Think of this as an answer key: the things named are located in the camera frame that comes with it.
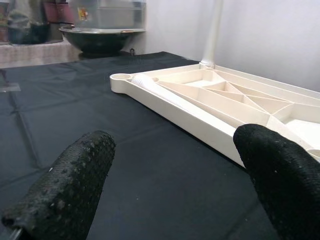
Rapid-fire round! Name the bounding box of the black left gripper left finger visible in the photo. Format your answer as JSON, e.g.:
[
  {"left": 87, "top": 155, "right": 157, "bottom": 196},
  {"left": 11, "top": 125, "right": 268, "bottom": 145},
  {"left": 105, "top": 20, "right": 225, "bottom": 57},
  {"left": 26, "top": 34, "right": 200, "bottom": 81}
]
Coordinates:
[{"left": 1, "top": 129, "right": 116, "bottom": 240}]

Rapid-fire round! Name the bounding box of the clear plastic storage container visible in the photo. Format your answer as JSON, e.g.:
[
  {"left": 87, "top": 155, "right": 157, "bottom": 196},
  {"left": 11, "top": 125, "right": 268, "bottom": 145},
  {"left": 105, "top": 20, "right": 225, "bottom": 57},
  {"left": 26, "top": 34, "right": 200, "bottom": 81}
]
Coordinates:
[{"left": 69, "top": 0, "right": 148, "bottom": 32}]

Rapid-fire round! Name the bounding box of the white plastic table leg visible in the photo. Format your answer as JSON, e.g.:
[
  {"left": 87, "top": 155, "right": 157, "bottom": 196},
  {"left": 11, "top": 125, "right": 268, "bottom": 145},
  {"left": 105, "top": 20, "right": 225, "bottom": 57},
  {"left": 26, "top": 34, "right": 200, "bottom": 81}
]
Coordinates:
[
  {"left": 131, "top": 74, "right": 237, "bottom": 132},
  {"left": 201, "top": 0, "right": 225, "bottom": 66}
]

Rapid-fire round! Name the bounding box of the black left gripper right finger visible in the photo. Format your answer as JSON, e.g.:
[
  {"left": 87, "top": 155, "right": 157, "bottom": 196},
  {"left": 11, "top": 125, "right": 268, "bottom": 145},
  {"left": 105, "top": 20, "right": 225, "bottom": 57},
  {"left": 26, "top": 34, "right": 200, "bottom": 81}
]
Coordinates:
[{"left": 232, "top": 123, "right": 320, "bottom": 240}]

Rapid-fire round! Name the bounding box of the maroon plastic tub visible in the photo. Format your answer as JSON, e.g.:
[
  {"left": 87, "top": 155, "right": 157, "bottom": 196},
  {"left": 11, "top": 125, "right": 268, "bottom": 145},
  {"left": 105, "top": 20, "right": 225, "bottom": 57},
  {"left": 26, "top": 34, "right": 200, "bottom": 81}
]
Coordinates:
[{"left": 43, "top": 0, "right": 76, "bottom": 25}]

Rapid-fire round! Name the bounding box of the clear tape strip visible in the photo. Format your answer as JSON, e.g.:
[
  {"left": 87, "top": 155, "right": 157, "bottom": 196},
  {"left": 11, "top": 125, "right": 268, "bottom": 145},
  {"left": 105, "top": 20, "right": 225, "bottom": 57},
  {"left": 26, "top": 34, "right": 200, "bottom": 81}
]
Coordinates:
[{"left": 0, "top": 83, "right": 21, "bottom": 93}]

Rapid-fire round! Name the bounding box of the black tablecloth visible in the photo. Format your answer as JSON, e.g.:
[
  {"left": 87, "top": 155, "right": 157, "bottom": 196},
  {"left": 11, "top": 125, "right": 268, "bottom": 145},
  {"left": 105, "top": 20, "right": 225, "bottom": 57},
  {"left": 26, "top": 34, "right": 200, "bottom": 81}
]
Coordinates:
[{"left": 0, "top": 51, "right": 283, "bottom": 240}]

